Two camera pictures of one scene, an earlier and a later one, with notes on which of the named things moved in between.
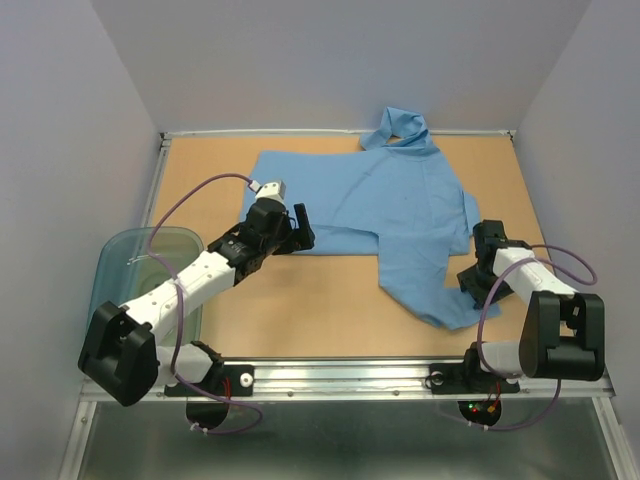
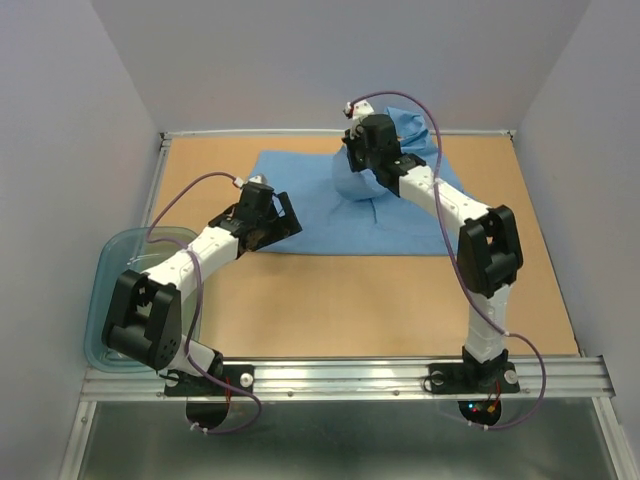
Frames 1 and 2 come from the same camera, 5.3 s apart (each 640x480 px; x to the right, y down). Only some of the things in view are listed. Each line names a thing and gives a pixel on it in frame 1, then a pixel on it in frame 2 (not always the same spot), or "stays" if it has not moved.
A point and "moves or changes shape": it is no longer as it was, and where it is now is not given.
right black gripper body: x=482 y=284 -> x=359 y=157
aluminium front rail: x=374 y=380 stays
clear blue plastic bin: x=122 y=268 stays
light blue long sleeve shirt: x=396 y=197 moves or changes shape
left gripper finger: x=303 y=237 -> x=289 y=224
